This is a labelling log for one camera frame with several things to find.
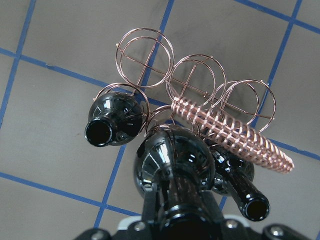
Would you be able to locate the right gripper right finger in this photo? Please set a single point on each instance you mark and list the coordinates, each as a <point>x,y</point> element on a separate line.
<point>212,208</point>

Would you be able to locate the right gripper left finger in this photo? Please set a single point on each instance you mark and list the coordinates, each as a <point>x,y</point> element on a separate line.
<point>149,212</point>

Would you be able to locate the dark wine bottle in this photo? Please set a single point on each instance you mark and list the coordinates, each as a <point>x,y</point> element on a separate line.
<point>114,119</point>
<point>177,164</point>

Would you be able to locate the dark wine bottle in basket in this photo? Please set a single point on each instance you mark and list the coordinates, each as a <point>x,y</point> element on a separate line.
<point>114,119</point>

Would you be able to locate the copper wire wine basket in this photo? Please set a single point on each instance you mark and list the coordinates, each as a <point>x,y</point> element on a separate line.
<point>199,92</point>

